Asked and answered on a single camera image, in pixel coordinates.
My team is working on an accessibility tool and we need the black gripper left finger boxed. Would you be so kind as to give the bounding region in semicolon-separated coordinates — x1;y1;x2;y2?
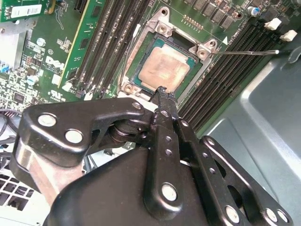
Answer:
9;86;185;214

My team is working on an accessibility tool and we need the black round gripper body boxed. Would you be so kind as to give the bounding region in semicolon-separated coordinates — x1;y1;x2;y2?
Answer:
44;147;245;226

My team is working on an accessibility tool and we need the thin metal locking lever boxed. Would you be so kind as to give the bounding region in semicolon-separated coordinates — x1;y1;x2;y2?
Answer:
211;49;280;56
117;22;141;87

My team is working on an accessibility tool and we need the silver topped CPU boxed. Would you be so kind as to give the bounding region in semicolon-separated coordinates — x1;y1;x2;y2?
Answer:
137;45;191;92

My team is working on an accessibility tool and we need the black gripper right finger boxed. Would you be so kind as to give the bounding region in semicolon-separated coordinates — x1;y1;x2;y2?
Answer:
164;87;294;226

